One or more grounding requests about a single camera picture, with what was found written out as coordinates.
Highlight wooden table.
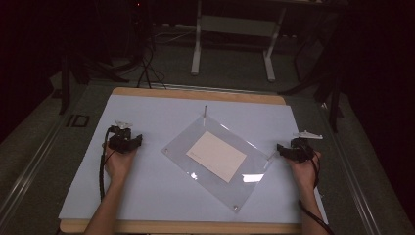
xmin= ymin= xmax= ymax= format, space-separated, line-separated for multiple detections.
xmin=59 ymin=86 xmax=328 ymax=235

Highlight white metal desk frame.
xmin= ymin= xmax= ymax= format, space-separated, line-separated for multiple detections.
xmin=190 ymin=0 xmax=289 ymax=83

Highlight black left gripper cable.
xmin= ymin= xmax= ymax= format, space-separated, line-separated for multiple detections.
xmin=99 ymin=126 xmax=115 ymax=202

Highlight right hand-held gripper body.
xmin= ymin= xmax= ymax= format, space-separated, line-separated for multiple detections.
xmin=289 ymin=130 xmax=324 ymax=164

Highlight white sheet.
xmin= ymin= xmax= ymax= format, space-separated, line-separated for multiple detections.
xmin=58 ymin=94 xmax=329 ymax=225

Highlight clear acrylic photo frame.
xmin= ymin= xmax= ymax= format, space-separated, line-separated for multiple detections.
xmin=161 ymin=105 xmax=278 ymax=213

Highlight black rectangular floor bracket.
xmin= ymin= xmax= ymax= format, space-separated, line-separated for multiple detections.
xmin=66 ymin=114 xmax=91 ymax=128

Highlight photo card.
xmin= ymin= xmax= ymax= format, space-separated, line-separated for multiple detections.
xmin=185 ymin=130 xmax=248 ymax=184

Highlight black floor cables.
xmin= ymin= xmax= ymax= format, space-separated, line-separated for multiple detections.
xmin=136 ymin=38 xmax=168 ymax=90

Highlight metal floor rail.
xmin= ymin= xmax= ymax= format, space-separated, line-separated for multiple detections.
xmin=316 ymin=102 xmax=384 ymax=235
xmin=0 ymin=112 xmax=81 ymax=226

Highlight person's right hand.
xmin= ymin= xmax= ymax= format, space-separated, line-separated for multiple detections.
xmin=287 ymin=151 xmax=323 ymax=194

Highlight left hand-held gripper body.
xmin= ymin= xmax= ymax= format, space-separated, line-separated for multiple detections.
xmin=107 ymin=120 xmax=135 ymax=154

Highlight black metal stand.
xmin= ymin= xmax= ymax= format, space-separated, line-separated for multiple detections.
xmin=58 ymin=48 xmax=131 ymax=116
xmin=277 ymin=19 xmax=347 ymax=133

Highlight person's left hand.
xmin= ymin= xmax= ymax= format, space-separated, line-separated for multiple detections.
xmin=104 ymin=143 xmax=139 ymax=186

